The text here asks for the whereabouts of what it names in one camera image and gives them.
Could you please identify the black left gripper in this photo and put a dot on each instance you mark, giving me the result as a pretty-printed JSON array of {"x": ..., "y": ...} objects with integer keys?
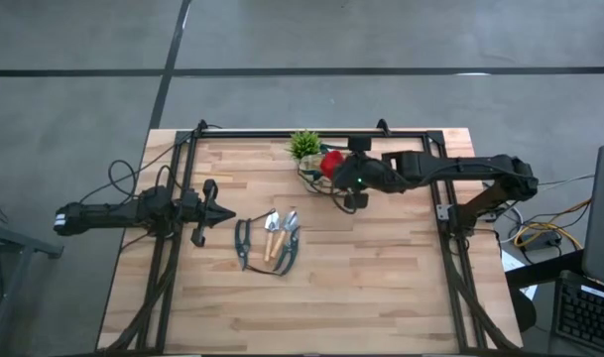
[{"x": 200, "y": 210}]

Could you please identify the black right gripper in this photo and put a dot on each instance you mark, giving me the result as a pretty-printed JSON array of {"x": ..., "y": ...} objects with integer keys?
[{"x": 361, "y": 171}]

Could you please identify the red garden glove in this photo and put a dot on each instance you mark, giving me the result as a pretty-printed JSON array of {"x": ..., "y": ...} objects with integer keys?
[{"x": 331, "y": 163}]

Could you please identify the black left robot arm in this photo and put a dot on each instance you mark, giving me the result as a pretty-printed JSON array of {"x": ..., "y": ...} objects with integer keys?
[{"x": 108, "y": 213}]

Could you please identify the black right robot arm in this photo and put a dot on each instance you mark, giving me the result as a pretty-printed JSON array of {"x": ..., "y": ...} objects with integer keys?
[{"x": 470, "y": 166}]

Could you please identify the beige gardening bag green trim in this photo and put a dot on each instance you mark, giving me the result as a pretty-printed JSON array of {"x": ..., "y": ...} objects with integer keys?
[{"x": 309, "y": 164}]

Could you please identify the small green artificial plant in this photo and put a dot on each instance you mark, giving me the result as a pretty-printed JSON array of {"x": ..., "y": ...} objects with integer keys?
[{"x": 304, "y": 144}]

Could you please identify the white paper sheet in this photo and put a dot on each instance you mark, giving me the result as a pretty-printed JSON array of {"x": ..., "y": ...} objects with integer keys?
[{"x": 510, "y": 263}]

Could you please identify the grey power adapter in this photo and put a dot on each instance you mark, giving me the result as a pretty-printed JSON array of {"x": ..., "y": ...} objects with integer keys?
[{"x": 542, "y": 240}]

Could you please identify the grey metal stand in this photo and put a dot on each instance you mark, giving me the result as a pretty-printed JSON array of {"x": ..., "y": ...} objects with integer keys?
[{"x": 14, "y": 243}]

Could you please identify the black round stool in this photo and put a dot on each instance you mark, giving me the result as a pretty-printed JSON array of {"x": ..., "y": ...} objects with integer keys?
[{"x": 524, "y": 310}]

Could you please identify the black keyboard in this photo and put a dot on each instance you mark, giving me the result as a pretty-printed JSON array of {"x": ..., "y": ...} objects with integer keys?
[{"x": 584, "y": 315}]

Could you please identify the black aluminium table frame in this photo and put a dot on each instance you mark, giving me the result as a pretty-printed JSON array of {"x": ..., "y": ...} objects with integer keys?
[{"x": 252, "y": 134}]

